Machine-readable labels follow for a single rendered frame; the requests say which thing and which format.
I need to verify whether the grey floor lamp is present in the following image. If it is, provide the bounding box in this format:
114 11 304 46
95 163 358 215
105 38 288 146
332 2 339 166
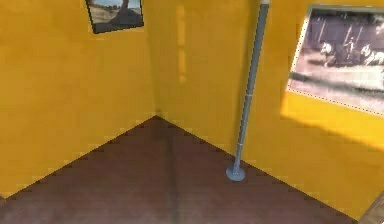
225 0 271 183

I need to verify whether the black framed landscape picture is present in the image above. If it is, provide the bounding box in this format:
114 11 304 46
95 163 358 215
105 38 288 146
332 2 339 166
84 0 145 35

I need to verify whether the pale framed horse picture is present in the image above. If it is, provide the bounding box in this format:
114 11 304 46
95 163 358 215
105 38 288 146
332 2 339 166
285 4 384 118

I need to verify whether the pale wooden furniture corner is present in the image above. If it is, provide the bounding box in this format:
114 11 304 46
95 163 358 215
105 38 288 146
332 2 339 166
357 190 384 224

